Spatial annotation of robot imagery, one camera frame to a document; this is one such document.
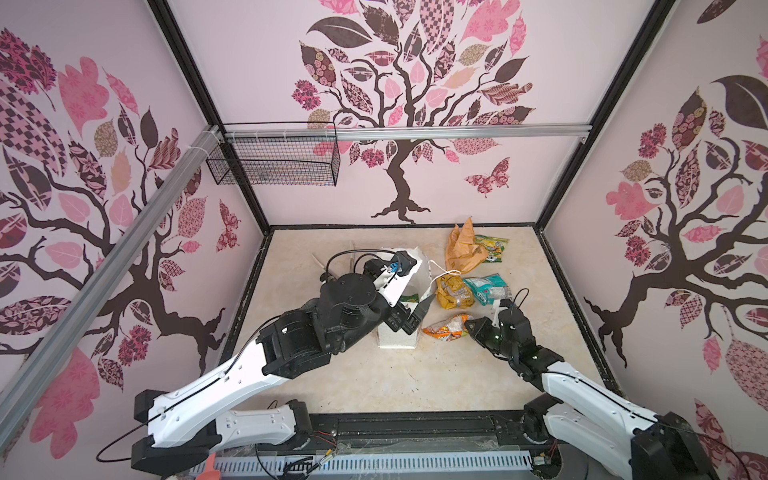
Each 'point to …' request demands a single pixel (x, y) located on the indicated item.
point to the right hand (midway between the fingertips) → (464, 319)
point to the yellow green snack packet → (493, 245)
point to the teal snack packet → (488, 289)
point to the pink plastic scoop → (210, 472)
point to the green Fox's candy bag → (411, 298)
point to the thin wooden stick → (322, 266)
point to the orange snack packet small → (451, 328)
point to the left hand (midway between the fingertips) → (413, 284)
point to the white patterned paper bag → (389, 338)
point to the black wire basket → (275, 162)
